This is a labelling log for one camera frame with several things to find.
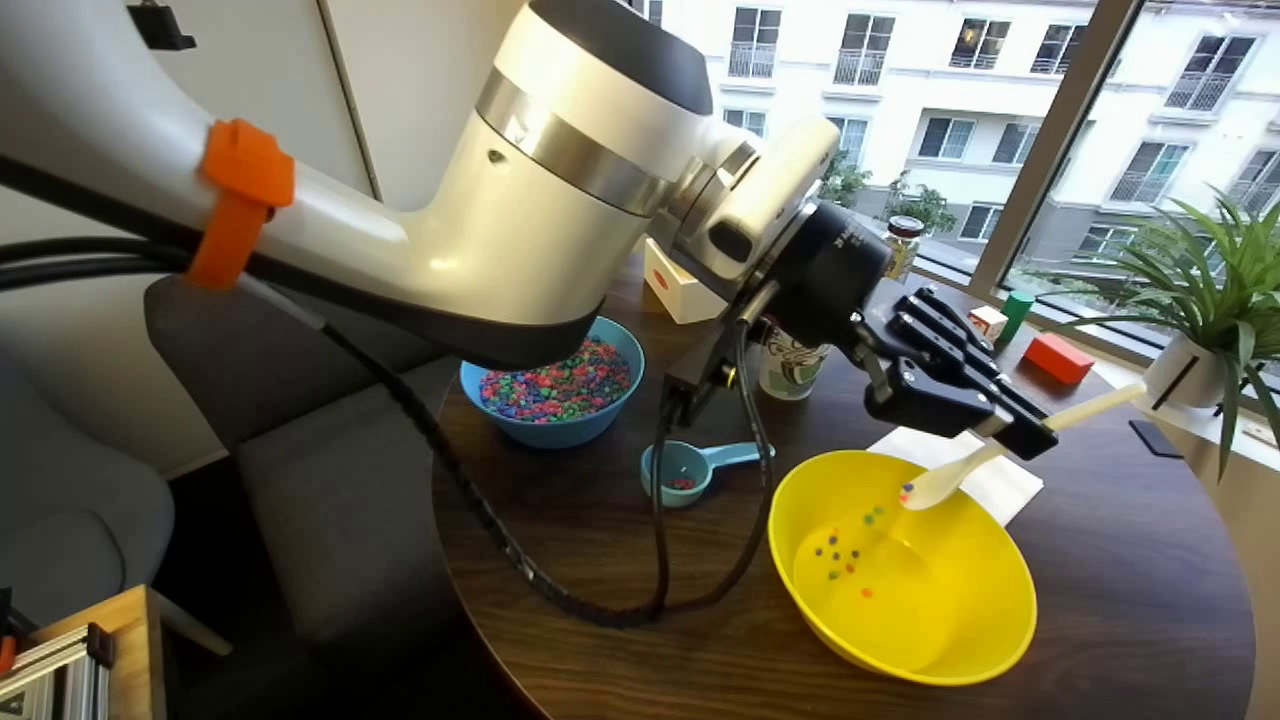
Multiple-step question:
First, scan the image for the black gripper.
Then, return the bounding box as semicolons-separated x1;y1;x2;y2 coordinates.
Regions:
768;205;1058;458

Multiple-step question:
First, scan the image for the white plastic spoon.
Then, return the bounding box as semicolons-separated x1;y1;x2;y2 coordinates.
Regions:
901;381;1147;510

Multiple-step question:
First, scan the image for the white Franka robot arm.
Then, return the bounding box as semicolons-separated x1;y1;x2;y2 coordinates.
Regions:
0;0;1058;457

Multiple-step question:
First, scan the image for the yellow plastic bowl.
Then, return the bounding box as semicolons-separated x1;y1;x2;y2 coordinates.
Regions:
768;448;1042;689

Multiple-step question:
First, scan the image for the blue bowl with beads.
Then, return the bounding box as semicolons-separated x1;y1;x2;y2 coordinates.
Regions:
462;316;644;448

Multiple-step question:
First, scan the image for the white paper napkin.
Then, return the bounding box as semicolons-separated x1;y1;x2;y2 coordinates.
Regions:
872;429;1045;522

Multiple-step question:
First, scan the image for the red block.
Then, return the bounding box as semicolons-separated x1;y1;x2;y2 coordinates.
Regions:
1024;331;1094;388

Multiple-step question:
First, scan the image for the white cube block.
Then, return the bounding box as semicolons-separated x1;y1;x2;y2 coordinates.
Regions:
967;305;1008;345

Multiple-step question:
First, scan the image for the green block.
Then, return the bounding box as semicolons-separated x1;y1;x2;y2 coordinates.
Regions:
995;293;1037;352

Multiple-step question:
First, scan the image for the small black square object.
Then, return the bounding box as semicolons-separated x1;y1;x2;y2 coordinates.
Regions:
1130;421;1186;458

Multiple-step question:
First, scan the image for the potted green plant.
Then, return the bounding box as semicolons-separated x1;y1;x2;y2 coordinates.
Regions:
1087;194;1280;473

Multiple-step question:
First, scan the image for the patterned paper cup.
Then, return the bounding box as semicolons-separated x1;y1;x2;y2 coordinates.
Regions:
759;331;826;405

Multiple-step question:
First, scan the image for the glass jar with lid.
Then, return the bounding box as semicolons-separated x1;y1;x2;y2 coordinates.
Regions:
883;217;925;280

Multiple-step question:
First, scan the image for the small teal measuring scoop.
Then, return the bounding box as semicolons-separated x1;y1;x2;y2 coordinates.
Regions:
639;438;777;506

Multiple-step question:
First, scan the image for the white wooden box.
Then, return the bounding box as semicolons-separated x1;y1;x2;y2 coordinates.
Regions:
644;241;723;325

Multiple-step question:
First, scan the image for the round wooden table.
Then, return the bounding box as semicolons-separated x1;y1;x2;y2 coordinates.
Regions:
434;243;1260;720

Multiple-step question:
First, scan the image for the grey fabric sofa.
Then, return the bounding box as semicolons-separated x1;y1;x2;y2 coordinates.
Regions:
0;263;535;670

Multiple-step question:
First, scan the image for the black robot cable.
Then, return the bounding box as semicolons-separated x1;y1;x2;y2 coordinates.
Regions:
0;230;786;631

